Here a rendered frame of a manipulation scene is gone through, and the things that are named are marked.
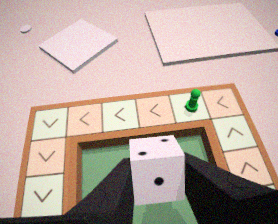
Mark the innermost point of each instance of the ring of arrow squares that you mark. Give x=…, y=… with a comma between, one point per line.
x=93, y=156

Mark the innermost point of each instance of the green game pawn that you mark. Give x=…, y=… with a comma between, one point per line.
x=192, y=104

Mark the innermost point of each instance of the white die with black pips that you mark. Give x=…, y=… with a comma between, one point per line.
x=157, y=167

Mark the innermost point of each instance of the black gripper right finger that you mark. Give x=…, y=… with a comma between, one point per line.
x=217, y=196

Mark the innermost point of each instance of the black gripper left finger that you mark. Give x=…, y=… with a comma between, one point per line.
x=110, y=202

